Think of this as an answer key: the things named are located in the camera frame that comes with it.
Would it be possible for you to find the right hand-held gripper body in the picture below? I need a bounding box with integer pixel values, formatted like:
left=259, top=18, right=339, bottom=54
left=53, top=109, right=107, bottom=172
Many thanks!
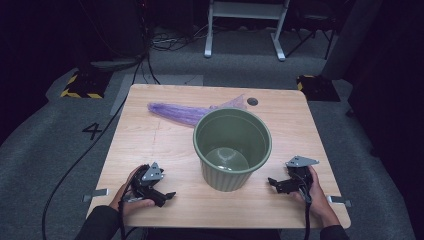
left=281, top=155, right=320, bottom=195

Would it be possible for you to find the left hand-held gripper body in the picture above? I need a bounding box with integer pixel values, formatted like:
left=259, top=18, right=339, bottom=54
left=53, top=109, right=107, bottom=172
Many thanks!
left=130, top=162, right=168, bottom=208

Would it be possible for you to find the green ribbed trash bin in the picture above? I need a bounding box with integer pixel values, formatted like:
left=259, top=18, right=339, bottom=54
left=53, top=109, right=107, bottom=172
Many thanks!
left=192, top=107, right=273, bottom=193

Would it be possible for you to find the purple plastic trash bag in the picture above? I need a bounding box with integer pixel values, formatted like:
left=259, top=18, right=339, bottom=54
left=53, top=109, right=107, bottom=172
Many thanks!
left=147, top=94, right=248, bottom=127

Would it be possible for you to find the person's left hand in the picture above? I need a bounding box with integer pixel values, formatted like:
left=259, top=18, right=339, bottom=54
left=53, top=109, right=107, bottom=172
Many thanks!
left=109, top=165, right=156, bottom=216

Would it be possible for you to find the person's right hand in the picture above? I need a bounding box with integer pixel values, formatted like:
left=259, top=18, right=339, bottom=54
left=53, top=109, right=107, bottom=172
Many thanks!
left=294, top=165, right=341, bottom=229

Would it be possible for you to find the black yellow striped floor plate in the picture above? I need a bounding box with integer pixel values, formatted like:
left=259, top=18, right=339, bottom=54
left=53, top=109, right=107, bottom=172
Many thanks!
left=296, top=74, right=341, bottom=103
left=60, top=69, right=113, bottom=100

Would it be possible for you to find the grey curtain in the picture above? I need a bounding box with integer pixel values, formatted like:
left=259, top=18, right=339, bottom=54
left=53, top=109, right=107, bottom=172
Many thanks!
left=320, top=0, right=384, bottom=81

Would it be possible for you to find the black equipment cabinet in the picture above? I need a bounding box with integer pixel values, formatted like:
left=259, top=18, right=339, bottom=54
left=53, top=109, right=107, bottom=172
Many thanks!
left=79, top=0, right=148, bottom=71

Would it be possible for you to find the black tripod stand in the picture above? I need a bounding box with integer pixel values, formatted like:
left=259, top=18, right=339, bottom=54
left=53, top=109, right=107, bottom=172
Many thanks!
left=284, top=0, right=338, bottom=61

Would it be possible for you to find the white metal stand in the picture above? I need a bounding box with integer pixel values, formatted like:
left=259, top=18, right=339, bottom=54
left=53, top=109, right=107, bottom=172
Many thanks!
left=203, top=0, right=291, bottom=62

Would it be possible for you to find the right hand-held gripper cable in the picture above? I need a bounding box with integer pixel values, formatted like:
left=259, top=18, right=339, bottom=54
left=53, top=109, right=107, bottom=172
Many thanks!
left=297, top=173, right=313, bottom=240

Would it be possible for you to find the hand-held gripper cable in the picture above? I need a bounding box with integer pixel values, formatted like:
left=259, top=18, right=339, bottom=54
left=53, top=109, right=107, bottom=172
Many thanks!
left=118, top=164, right=149, bottom=240
left=297, top=173, right=313, bottom=240

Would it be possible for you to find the left hand-held gripper cable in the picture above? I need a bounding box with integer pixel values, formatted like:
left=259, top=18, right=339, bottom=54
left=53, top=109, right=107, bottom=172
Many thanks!
left=118, top=164, right=149, bottom=240

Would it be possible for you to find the metal table bracket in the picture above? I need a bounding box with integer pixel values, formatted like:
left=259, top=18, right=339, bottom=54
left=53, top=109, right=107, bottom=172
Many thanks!
left=82, top=188, right=110, bottom=203
left=326, top=195, right=352, bottom=208

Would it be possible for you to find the long black floor cable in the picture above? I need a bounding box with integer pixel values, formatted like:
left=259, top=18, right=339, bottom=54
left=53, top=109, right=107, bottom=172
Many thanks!
left=41, top=49, right=150, bottom=240

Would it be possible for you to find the bundle of floor cables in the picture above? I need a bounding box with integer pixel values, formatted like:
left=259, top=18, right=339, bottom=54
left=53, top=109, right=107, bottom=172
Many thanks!
left=149, top=24, right=208, bottom=53

